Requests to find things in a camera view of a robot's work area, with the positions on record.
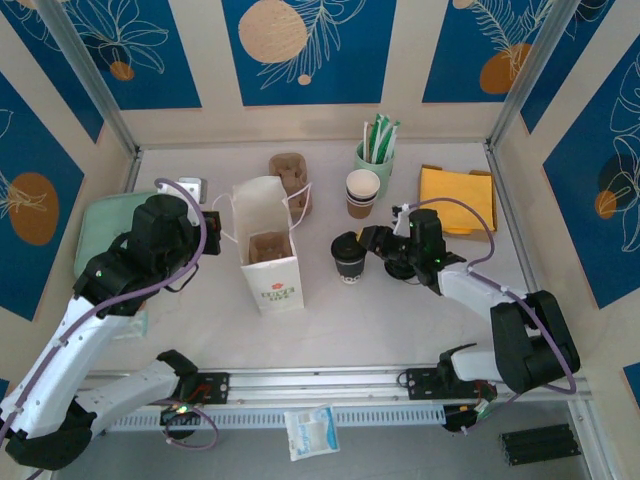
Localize white paper takeout bag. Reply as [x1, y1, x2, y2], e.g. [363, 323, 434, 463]
[213, 174, 314, 315]

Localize stack of yellow napkins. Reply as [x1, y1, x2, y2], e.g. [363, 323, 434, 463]
[417, 163, 499, 245]

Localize stack of paper cups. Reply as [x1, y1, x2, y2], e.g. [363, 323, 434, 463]
[345, 168, 382, 204]

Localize mint green square container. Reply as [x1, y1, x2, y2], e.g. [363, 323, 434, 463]
[73, 192, 164, 281]

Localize pale green straw mug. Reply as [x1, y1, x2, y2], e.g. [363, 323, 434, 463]
[354, 139, 396, 199]

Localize yellow napkin stack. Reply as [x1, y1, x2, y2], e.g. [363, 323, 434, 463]
[418, 166, 497, 236]

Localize pale translucent plastic bottle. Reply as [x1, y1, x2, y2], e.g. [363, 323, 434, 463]
[112, 309, 151, 341]

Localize right base circuit board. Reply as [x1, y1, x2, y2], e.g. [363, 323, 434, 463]
[443, 402, 496, 435]

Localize base circuit board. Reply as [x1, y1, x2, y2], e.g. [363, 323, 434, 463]
[443, 402, 496, 435]
[159, 399, 202, 427]

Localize left base circuit board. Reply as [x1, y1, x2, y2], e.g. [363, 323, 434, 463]
[159, 399, 202, 427]

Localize white blue printed packet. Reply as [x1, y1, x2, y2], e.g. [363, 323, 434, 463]
[283, 403, 341, 462]

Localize black extrusion pieces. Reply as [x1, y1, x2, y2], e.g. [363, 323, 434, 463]
[498, 423, 584, 467]

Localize left aluminium side rail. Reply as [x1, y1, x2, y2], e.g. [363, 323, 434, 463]
[124, 148, 146, 195]

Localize aluminium side rail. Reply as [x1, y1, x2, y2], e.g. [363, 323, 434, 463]
[483, 142, 564, 362]
[124, 148, 146, 195]

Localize right aluminium side rail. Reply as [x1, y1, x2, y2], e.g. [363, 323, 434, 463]
[483, 142, 564, 362]

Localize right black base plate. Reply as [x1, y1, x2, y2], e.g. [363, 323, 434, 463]
[403, 367, 497, 401]

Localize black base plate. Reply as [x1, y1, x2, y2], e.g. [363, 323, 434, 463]
[403, 367, 497, 401]
[149, 370, 232, 407]

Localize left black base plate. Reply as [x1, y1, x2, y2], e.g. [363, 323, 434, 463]
[149, 370, 232, 407]

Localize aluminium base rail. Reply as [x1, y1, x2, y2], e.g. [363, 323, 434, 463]
[94, 363, 589, 409]

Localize white slotted cable duct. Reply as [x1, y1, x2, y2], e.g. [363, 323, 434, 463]
[112, 405, 447, 432]

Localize left aluminium frame post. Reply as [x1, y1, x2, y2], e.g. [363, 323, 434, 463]
[34, 0, 141, 157]

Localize aluminium frame post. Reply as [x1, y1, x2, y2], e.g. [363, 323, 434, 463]
[34, 0, 141, 157]
[487, 0, 576, 151]

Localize thin purple cable loop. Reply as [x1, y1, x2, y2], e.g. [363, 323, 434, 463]
[163, 397, 221, 451]

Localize right aluminium frame post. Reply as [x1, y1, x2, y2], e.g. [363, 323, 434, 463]
[487, 0, 576, 151]

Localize right lower frame post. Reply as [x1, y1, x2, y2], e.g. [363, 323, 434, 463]
[567, 399, 607, 480]

